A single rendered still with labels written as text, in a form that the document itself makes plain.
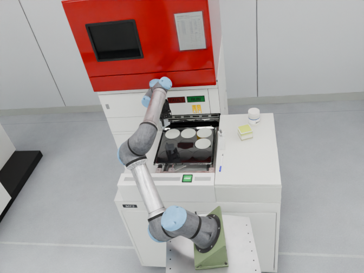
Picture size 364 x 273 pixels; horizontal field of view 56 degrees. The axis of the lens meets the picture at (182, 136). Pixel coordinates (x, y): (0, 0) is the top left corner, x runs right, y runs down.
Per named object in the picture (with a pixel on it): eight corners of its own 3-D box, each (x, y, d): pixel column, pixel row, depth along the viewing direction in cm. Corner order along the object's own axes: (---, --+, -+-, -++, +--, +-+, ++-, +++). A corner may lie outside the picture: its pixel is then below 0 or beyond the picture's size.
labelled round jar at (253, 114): (248, 119, 220) (247, 108, 214) (259, 119, 219) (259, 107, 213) (248, 126, 215) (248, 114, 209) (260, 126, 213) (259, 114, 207)
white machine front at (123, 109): (113, 132, 256) (97, 86, 231) (222, 129, 240) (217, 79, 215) (111, 135, 254) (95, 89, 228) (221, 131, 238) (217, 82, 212)
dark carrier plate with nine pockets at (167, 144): (165, 128, 238) (164, 128, 237) (214, 127, 231) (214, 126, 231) (155, 163, 212) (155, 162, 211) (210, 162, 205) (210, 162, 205)
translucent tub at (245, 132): (237, 135, 210) (236, 126, 206) (248, 131, 211) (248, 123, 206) (241, 142, 204) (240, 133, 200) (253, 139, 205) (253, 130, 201)
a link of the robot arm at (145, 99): (147, 92, 191) (155, 82, 198) (137, 102, 198) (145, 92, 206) (158, 102, 192) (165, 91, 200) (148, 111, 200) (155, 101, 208)
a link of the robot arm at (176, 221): (197, 235, 152) (173, 224, 147) (180, 241, 161) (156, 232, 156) (200, 210, 159) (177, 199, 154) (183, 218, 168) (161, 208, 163)
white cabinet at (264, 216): (158, 205, 302) (137, 134, 251) (271, 206, 283) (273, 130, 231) (143, 273, 254) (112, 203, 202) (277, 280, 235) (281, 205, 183)
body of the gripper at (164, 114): (172, 118, 219) (169, 102, 212) (160, 122, 217) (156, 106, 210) (168, 112, 225) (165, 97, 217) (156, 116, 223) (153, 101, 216)
